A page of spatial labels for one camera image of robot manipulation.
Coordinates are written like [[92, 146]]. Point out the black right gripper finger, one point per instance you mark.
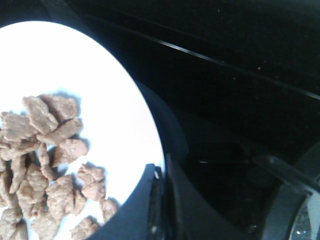
[[140, 212]]

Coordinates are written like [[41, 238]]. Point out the brown meat pieces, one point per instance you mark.
[[33, 198]]

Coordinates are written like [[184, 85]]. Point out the light blue plate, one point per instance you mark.
[[40, 57]]

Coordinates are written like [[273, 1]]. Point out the black glass cooktop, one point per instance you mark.
[[240, 144]]

